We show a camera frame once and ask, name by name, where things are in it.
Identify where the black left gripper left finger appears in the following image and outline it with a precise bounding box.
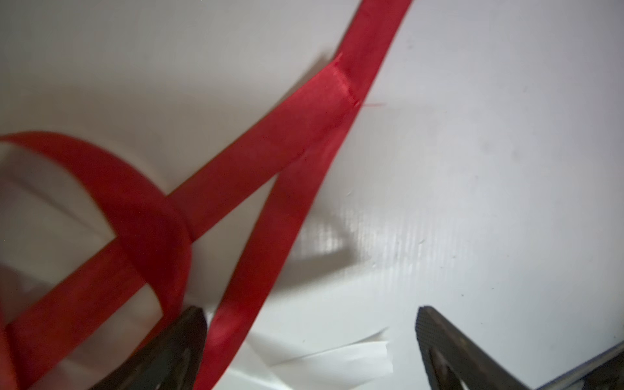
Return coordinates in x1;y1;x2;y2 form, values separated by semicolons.
91;306;207;390

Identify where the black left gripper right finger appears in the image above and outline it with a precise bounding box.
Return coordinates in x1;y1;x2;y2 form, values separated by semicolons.
415;306;526;389

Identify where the white satin ribbon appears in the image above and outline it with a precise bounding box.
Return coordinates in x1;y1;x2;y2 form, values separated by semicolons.
1;133;393;389

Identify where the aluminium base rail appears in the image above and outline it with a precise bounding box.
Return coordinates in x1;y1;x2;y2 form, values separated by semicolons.
538;342;623;390

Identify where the red satin ribbon bow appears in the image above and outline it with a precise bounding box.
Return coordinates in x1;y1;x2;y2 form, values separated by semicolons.
1;1;410;389

